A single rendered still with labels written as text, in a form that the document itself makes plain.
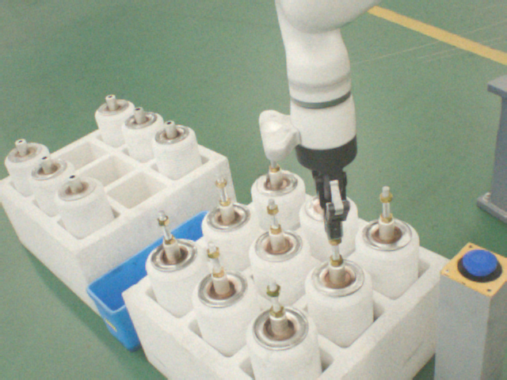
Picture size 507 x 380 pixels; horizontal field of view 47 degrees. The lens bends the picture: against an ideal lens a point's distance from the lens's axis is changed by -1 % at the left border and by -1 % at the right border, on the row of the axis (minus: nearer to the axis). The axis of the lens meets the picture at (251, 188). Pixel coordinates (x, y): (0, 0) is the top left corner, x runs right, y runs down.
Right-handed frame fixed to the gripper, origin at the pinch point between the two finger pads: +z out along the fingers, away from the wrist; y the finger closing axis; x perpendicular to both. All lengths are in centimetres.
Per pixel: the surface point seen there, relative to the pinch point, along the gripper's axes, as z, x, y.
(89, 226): 16, 42, 31
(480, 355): 15.3, -15.6, -13.3
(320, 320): 14.5, 3.6, -3.2
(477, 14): 35, -82, 148
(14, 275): 35, 68, 43
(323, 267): 9.9, 1.6, 2.5
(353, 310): 12.2, -1.1, -4.6
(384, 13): 35, -52, 165
